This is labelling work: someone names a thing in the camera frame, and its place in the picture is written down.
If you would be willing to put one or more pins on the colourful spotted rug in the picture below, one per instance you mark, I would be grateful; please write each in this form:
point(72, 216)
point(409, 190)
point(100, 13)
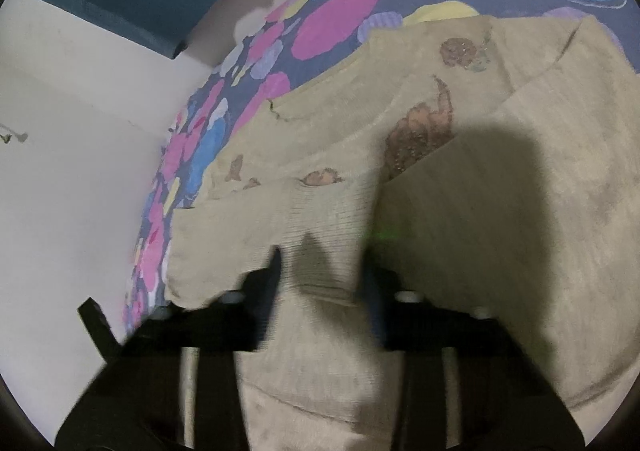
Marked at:
point(340, 21)

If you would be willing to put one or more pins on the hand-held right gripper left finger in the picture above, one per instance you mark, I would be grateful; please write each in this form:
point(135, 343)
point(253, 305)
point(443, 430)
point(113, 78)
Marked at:
point(270, 303)

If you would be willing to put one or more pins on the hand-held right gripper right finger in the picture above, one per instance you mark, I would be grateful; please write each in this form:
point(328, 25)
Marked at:
point(376, 303)

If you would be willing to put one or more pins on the beige knit sweater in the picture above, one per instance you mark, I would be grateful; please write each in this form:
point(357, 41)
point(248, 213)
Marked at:
point(500, 231)

